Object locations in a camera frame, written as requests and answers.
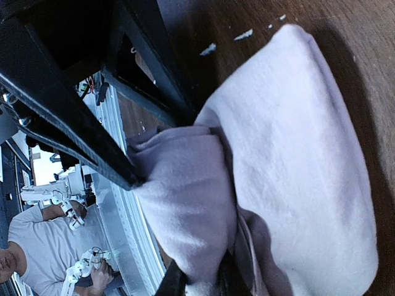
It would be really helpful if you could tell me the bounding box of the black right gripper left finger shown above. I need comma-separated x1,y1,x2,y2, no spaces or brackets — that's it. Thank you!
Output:
156,260,186,296

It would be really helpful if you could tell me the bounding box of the pink and cream underwear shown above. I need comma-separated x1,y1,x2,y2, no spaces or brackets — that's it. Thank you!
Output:
127,25,378,295

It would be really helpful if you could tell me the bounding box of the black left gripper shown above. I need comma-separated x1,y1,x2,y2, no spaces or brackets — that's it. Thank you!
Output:
1,1,198,190

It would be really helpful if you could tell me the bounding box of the person in grey shirt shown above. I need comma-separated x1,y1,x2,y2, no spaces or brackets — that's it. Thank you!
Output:
1,201,109,295

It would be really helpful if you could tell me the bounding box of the aluminium front rail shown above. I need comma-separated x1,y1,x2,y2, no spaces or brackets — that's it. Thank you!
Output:
83,86,165,295

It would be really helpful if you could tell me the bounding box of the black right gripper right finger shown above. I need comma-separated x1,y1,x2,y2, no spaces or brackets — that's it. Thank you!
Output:
218,250,252,296

